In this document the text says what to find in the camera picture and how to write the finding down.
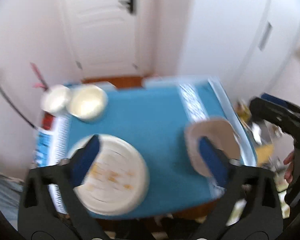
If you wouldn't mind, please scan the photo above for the person's right hand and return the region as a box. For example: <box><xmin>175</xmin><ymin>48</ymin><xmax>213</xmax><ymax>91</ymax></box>
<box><xmin>283</xmin><ymin>151</ymin><xmax>294</xmax><ymax>184</ymax></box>

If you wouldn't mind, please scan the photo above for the large white plate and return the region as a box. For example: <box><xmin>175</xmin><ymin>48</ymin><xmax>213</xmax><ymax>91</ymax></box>
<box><xmin>75</xmin><ymin>134</ymin><xmax>149</xmax><ymax>216</ymax></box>

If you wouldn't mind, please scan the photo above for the small white bowl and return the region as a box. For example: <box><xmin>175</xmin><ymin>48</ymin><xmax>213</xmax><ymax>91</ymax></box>
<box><xmin>40</xmin><ymin>85</ymin><xmax>71</xmax><ymax>116</ymax></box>

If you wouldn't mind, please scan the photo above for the beige pink oval dish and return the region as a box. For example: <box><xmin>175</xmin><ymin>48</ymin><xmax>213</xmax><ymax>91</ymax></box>
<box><xmin>184</xmin><ymin>118</ymin><xmax>241</xmax><ymax>178</ymax></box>

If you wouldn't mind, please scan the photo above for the white panel door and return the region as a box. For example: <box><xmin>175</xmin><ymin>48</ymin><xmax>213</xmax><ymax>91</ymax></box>
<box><xmin>58</xmin><ymin>0</ymin><xmax>154</xmax><ymax>79</ymax></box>

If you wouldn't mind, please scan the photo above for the black door handle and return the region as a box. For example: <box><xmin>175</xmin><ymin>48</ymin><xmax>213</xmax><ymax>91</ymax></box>
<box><xmin>118</xmin><ymin>0</ymin><xmax>137</xmax><ymax>15</ymax></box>

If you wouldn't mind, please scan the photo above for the large cream bowl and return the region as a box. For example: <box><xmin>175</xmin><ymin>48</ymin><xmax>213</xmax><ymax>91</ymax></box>
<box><xmin>66</xmin><ymin>85</ymin><xmax>108</xmax><ymax>122</ymax></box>

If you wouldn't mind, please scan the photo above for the teal blue table mat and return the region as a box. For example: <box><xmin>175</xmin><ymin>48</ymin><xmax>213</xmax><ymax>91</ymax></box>
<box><xmin>35</xmin><ymin>76</ymin><xmax>256</xmax><ymax>220</ymax></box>

